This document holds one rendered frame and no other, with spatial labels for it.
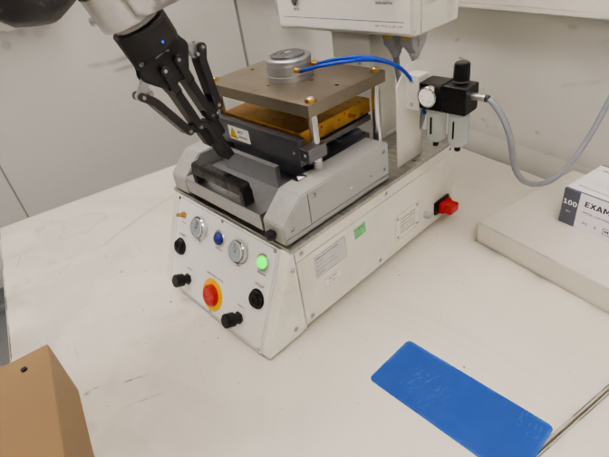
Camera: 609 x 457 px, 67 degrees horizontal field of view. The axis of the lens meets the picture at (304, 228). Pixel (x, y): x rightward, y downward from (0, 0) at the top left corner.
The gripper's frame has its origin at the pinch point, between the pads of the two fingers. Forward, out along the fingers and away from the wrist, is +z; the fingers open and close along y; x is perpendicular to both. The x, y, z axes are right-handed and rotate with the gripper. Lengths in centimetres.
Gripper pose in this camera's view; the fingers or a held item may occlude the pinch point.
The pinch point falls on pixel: (216, 139)
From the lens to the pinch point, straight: 76.1
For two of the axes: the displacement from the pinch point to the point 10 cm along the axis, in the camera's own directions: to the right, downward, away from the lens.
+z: 3.7, 6.1, 7.0
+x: 6.8, 3.4, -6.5
